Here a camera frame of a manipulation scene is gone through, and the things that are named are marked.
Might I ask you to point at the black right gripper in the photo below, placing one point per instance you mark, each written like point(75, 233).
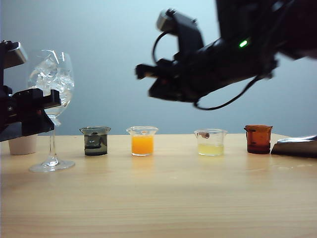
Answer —
point(203, 72)

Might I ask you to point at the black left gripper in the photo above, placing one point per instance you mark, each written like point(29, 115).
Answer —
point(7, 106)

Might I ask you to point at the wine glass with ice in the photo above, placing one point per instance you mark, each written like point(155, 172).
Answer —
point(65, 74)

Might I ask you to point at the clear measuring cup orange juice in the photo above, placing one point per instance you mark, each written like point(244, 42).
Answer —
point(142, 145)

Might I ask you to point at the smoky grey glass measuring cup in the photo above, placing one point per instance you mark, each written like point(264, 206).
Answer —
point(95, 142)

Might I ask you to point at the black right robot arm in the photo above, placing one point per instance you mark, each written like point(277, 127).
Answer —
point(272, 24)

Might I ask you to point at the beige paper cup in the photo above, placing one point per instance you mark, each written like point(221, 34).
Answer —
point(23, 146)

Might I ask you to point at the clear measuring cup pale yellow liquid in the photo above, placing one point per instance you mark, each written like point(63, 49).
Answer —
point(210, 150)

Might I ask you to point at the amber brown glass measuring cup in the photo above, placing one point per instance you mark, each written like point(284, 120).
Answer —
point(258, 140)

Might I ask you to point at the silver metal object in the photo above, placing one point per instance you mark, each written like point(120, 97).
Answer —
point(294, 147)

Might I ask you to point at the silver right wrist camera with mount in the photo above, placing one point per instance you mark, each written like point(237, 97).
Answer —
point(188, 32)

